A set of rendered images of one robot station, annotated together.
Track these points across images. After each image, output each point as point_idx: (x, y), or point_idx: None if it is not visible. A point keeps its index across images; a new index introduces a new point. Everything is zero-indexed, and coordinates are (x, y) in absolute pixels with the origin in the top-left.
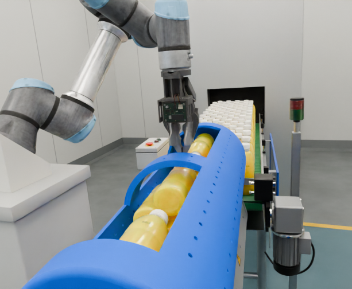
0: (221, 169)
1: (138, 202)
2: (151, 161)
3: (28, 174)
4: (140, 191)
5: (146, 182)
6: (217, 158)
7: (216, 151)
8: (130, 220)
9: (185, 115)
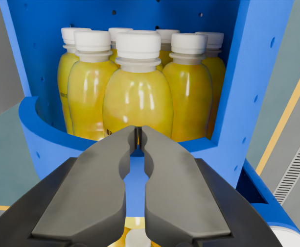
0: (246, 138)
1: (39, 77)
2: (49, 155)
3: None
4: (26, 66)
5: (6, 10)
6: (251, 93)
7: (261, 24)
8: (55, 120)
9: None
